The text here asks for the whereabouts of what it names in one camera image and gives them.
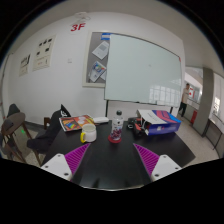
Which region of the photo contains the white flat box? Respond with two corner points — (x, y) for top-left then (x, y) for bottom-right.
(93, 117), (109, 124)

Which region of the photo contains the dark grey armchair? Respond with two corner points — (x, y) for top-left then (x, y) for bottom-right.
(8, 104), (20, 116)

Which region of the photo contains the large whiteboard on stand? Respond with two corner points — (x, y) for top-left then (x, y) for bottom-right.
(105, 34), (182, 107)

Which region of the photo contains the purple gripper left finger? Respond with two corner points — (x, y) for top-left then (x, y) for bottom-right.
(65, 143), (90, 173)

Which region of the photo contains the red round coaster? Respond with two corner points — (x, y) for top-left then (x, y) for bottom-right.
(108, 135), (121, 144)

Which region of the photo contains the black red items pile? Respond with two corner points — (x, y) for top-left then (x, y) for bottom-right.
(127, 117), (145, 136)

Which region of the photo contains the black table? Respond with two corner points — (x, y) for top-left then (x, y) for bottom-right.
(42, 123), (195, 190)

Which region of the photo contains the red 3F wall sign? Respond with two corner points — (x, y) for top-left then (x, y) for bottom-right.
(70, 23), (86, 32)

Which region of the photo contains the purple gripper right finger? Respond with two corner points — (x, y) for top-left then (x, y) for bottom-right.
(133, 143), (159, 175)

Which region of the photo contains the colourful book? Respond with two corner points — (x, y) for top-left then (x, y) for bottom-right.
(59, 115), (94, 132)

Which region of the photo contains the small wall poster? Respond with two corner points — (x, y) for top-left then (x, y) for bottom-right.
(19, 55), (30, 76)

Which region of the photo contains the round wooden side table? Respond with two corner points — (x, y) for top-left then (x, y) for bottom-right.
(1, 112), (31, 138)

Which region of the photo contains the wooden chair with black jacket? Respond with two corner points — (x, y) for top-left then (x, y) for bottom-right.
(26, 105), (71, 158)

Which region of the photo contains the clear plastic water bottle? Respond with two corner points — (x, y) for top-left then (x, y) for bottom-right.
(110, 110), (123, 140)

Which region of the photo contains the grey notice board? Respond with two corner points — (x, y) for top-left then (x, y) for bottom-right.
(82, 32), (110, 88)

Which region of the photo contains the person in white shirt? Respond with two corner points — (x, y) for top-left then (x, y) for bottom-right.
(178, 83), (190, 118)

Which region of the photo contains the large wall poster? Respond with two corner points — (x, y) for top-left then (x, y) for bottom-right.
(33, 35), (56, 70)

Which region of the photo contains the white mug yellow handle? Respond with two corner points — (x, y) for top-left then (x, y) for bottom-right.
(80, 124), (97, 143)

